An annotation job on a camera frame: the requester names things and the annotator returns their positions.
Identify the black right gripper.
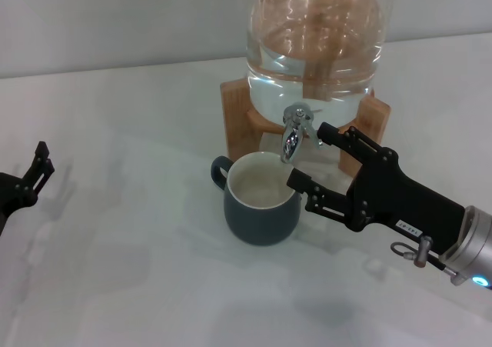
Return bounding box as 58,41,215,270
287,122,467,255

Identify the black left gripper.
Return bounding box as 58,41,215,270
0,141,55,237

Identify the wooden dispenser stand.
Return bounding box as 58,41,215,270
220,78,392,172

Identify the silver cable connector plug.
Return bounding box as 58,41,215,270
391,235,434,268

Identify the dark grey ceramic cup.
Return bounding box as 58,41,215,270
210,151,303,246

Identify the chrome faucet tap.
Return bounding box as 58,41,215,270
280,102,324,164

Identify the clear glass water jar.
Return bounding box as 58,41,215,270
244,0,396,132

